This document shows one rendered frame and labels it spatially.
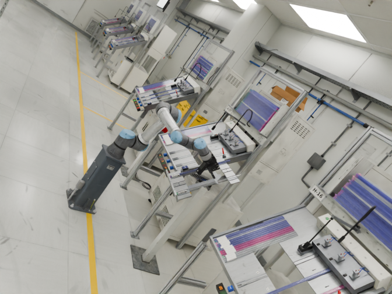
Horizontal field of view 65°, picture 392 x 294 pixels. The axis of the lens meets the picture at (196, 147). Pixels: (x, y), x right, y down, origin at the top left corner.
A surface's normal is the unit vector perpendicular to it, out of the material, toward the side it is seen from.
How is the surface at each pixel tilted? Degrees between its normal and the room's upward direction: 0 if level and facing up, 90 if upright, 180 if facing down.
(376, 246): 90
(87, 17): 90
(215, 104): 90
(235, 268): 44
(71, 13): 90
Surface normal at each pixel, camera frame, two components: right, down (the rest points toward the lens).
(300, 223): -0.09, -0.84
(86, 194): 0.41, 0.53
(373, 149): -0.73, -0.40
